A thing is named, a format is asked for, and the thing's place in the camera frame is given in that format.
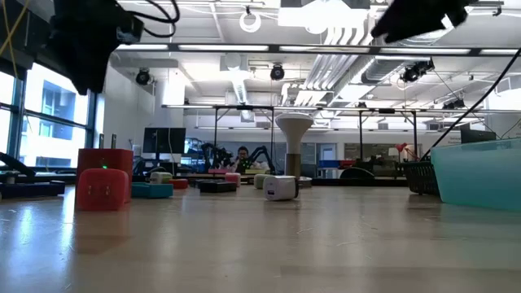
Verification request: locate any red desk lamp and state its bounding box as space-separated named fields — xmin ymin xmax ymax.
xmin=395 ymin=142 xmax=420 ymax=163

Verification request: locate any background black gantry frame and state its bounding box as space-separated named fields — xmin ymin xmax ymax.
xmin=212 ymin=104 xmax=276 ymax=164
xmin=357 ymin=107 xmax=419 ymax=164

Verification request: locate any dark red wall adapter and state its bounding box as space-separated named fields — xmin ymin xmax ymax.
xmin=77 ymin=133 xmax=134 ymax=203

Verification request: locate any teal small box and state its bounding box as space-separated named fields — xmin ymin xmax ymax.
xmin=130 ymin=181 xmax=174 ymax=199

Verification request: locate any olive green wall charger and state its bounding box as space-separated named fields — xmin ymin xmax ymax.
xmin=149 ymin=171 xmax=174 ymax=185

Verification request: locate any black mesh basket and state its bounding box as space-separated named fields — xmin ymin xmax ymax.
xmin=401 ymin=160 xmax=441 ymax=197

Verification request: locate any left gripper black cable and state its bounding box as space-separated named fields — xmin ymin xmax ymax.
xmin=116 ymin=0 xmax=181 ymax=40

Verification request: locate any coral red wall charger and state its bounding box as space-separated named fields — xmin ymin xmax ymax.
xmin=75 ymin=168 xmax=131 ymax=212

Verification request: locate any black computer monitor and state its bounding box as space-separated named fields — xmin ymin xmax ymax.
xmin=142 ymin=127 xmax=187 ymax=162

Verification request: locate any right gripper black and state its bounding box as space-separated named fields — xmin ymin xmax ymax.
xmin=370 ymin=0 xmax=473 ymax=44

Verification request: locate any white dome brass base lamp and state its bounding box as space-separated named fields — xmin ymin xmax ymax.
xmin=274 ymin=112 xmax=315 ymax=189

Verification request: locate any black box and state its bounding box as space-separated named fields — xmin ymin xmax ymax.
xmin=198 ymin=180 xmax=239 ymax=194

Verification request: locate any yellow hanging cable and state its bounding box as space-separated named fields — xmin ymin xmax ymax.
xmin=0 ymin=0 xmax=32 ymax=78

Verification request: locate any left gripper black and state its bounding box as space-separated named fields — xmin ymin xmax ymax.
xmin=48 ymin=0 xmax=135 ymax=95

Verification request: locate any large office window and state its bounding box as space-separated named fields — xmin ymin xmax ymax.
xmin=0 ymin=60 xmax=97 ymax=172

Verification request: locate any person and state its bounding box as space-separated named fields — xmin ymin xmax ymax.
xmin=230 ymin=145 xmax=270 ymax=175

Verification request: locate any long ceiling light bar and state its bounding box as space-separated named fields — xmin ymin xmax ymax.
xmin=116 ymin=42 xmax=521 ymax=57

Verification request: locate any teal translucent plastic bin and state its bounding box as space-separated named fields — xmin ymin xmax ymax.
xmin=430 ymin=137 xmax=521 ymax=212

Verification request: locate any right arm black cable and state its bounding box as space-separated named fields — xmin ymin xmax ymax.
xmin=421 ymin=47 xmax=521 ymax=162

